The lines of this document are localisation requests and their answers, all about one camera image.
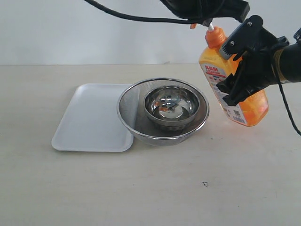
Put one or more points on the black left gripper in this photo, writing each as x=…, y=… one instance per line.
x=206, y=10

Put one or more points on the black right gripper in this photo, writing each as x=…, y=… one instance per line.
x=259, y=63

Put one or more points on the orange dish soap pump bottle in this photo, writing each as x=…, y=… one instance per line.
x=242, y=107

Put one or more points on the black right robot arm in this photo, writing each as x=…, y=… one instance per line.
x=290, y=60

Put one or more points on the small stainless steel bowl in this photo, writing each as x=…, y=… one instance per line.
x=171, y=108

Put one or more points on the steel mesh strainer bowl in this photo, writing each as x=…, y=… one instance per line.
x=130, y=110

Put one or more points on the white rectangular plastic tray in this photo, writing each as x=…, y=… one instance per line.
x=91, y=123

